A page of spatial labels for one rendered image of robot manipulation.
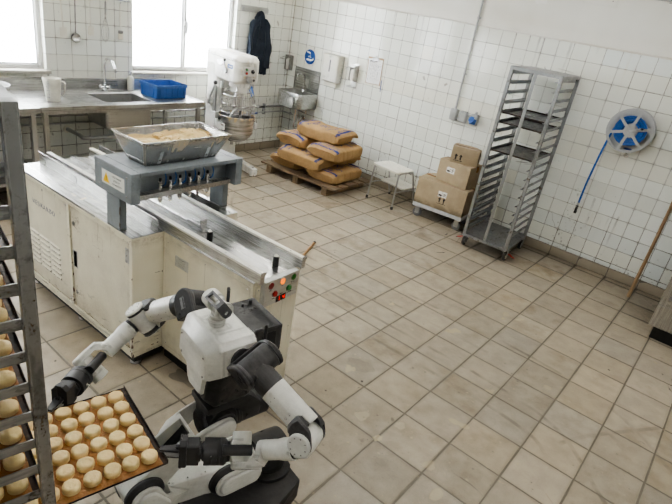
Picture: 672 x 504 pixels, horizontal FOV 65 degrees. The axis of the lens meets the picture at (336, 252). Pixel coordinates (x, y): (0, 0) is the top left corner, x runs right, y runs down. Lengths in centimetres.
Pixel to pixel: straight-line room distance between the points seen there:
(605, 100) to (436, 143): 186
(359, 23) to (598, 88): 297
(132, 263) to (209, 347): 121
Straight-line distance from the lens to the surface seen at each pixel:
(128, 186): 277
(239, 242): 287
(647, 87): 577
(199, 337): 185
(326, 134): 644
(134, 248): 289
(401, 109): 674
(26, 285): 129
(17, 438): 162
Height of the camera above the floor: 207
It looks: 25 degrees down
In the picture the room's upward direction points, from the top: 10 degrees clockwise
